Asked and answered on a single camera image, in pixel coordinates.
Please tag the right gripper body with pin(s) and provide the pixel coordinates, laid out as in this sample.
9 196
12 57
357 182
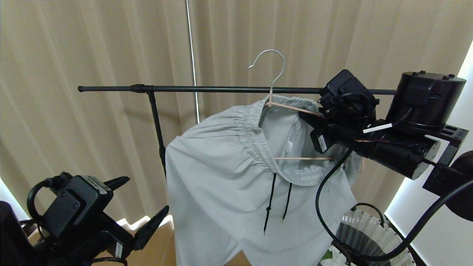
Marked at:
388 151

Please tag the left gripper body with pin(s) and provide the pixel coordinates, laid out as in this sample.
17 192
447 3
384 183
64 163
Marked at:
92 247

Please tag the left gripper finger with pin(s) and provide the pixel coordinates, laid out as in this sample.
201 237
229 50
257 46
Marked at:
118 183
147 232

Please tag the pink clothes hanger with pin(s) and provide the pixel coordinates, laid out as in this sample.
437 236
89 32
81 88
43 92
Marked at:
303 159

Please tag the pale grey shorts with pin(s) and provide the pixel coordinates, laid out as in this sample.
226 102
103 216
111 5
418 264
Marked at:
221 177

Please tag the white laundry basket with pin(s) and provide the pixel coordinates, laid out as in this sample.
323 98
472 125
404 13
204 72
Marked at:
369 236

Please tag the black clothes rack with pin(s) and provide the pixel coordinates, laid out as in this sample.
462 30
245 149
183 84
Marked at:
184 89

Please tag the beige curtain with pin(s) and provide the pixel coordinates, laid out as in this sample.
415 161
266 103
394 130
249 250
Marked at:
92 44

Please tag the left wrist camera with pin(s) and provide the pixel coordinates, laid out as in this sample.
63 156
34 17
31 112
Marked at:
77 203

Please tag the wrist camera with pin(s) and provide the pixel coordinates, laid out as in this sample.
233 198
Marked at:
347 96
77 203

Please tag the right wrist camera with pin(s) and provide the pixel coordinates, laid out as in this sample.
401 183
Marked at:
347 96

